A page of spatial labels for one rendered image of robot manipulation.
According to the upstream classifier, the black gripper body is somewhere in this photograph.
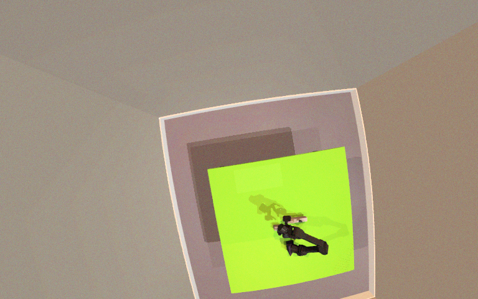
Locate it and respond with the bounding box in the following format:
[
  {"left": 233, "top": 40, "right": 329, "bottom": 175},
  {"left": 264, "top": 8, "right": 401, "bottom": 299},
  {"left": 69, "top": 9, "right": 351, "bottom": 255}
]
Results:
[{"left": 282, "top": 216, "right": 291, "bottom": 238}]

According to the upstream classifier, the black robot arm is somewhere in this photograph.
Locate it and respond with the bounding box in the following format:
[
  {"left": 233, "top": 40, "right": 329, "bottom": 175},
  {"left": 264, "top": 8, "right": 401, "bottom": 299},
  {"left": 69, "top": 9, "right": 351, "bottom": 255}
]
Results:
[{"left": 277, "top": 224, "right": 329, "bottom": 256}]

